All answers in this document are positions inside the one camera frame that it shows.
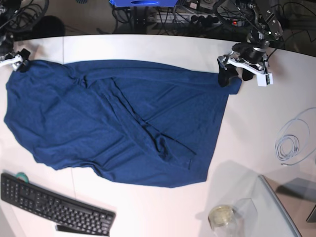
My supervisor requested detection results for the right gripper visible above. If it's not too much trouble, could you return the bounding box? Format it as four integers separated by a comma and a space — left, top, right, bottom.
18, 49, 31, 72

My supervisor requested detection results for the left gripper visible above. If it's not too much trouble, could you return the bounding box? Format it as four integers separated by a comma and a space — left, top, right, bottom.
218, 42, 268, 87

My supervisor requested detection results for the dark blue t-shirt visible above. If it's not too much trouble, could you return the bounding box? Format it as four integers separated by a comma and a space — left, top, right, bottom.
4, 60, 241, 188

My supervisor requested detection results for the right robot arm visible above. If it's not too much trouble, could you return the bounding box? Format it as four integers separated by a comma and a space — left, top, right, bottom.
0, 0, 49, 72

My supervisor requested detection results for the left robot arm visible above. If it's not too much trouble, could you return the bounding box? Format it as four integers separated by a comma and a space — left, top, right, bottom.
217, 0, 283, 87

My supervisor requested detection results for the blue box with hole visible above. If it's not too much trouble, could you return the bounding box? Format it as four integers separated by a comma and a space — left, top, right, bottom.
110, 0, 178, 7

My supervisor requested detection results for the green tape roll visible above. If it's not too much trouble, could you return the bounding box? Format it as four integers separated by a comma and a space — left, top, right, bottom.
15, 172, 29, 183

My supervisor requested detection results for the clear glass jar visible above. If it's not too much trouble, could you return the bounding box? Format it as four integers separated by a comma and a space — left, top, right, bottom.
208, 204, 240, 237

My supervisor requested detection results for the black computer keyboard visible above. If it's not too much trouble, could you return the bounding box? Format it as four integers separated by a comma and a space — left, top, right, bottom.
0, 173, 116, 237

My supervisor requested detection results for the coiled white cable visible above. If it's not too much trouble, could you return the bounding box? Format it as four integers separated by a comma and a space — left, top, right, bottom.
275, 107, 316, 166

